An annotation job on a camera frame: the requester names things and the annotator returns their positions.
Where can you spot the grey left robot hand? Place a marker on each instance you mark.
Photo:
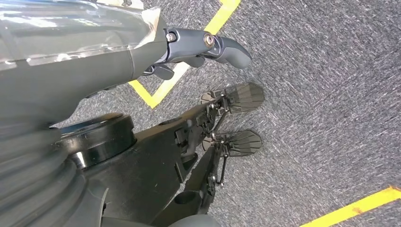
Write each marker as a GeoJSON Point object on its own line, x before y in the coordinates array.
{"type": "Point", "coordinates": [78, 56]}

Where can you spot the yellow floor tape square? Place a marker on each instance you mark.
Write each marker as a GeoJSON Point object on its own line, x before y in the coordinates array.
{"type": "Point", "coordinates": [223, 12]}

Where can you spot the black robot foot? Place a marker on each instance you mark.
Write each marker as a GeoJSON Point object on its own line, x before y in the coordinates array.
{"type": "Point", "coordinates": [246, 144]}
{"type": "Point", "coordinates": [247, 97]}

